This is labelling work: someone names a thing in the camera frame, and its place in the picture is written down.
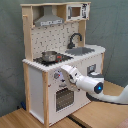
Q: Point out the grey toy sink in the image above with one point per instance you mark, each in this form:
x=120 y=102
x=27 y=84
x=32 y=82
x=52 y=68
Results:
x=79 y=51

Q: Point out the wooden toy kitchen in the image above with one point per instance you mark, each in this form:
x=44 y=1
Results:
x=54 y=38

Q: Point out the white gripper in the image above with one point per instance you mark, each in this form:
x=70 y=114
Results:
x=70 y=74

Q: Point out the black toy faucet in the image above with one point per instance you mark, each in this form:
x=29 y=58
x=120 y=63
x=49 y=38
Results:
x=72 y=40

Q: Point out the white dispenser cabinet door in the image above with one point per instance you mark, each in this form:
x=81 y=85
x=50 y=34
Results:
x=94 y=66

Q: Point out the white oven door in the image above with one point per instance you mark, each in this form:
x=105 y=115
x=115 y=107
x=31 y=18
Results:
x=63 y=102

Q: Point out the small metal pot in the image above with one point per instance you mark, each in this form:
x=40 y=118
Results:
x=49 y=56

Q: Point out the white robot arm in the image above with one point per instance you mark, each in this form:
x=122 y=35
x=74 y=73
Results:
x=93 y=85

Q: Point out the black toy stovetop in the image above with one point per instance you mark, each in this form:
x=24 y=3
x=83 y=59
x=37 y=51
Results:
x=59 y=58

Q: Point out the white toy microwave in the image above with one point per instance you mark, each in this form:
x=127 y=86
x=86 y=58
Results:
x=77 y=11

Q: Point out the red left stove knob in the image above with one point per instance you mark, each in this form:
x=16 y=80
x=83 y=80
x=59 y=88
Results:
x=57 y=75

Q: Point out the grey range hood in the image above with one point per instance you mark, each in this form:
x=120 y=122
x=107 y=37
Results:
x=48 y=18

